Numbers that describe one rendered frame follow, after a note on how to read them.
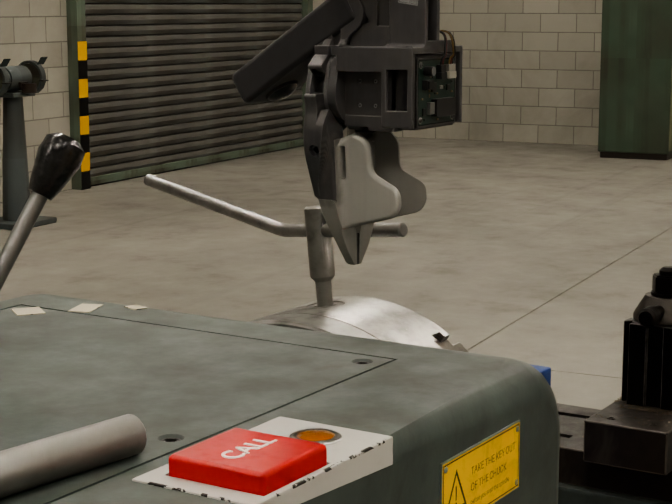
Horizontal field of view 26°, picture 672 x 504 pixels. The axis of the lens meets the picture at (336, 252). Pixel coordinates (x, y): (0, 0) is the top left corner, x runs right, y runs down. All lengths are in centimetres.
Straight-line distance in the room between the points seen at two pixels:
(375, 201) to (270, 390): 15
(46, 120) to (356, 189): 1087
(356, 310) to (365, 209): 27
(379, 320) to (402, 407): 35
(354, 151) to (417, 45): 8
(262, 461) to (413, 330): 51
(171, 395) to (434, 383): 17
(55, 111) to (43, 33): 63
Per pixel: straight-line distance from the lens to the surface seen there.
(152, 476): 75
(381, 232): 119
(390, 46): 96
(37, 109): 1173
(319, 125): 96
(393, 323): 122
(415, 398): 89
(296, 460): 74
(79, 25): 1201
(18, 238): 103
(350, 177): 98
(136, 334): 107
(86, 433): 76
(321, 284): 125
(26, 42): 1162
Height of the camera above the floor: 149
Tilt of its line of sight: 10 degrees down
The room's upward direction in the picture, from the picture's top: straight up
